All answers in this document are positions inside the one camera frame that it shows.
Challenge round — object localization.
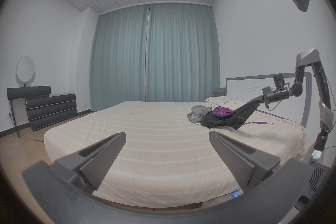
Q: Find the black dressing table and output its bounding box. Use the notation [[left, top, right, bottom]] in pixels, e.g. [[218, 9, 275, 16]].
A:
[[7, 86, 51, 138]]

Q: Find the bed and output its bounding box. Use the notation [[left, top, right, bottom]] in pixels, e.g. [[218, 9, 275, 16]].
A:
[[43, 72, 313, 211]]

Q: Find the grey bedside table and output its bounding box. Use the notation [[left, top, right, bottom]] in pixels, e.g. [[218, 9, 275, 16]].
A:
[[212, 89, 225, 101]]

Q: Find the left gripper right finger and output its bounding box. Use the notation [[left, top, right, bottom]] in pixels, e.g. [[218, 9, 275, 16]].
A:
[[209, 131, 281, 190]]

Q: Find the grey garment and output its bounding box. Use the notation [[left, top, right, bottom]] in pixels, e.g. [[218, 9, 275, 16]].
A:
[[187, 105, 212, 125]]

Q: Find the black chest of drawers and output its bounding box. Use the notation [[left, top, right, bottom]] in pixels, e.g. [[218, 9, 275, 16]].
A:
[[25, 93, 78, 132]]

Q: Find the purple garment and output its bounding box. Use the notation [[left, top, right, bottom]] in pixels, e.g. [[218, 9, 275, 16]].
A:
[[211, 106, 275, 126]]

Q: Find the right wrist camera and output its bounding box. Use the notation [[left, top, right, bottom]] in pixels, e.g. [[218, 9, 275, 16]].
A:
[[273, 74, 289, 91]]

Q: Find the black T-shirt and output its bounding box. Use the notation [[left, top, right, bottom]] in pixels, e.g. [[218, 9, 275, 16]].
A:
[[201, 102, 260, 131]]

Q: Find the round mirror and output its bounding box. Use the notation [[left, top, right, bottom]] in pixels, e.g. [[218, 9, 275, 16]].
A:
[[16, 56, 36, 87]]

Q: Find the blue-green curtain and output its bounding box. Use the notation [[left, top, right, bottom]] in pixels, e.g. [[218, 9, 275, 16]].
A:
[[146, 2, 220, 103], [89, 4, 151, 112]]

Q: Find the white printed pillow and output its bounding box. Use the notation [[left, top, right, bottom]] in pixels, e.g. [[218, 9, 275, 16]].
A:
[[204, 96, 243, 107]]

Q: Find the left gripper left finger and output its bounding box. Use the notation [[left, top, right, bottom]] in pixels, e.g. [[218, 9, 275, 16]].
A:
[[54, 132, 127, 194]]

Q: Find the black cable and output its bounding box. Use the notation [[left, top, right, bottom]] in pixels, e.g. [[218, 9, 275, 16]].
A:
[[5, 133, 44, 144]]

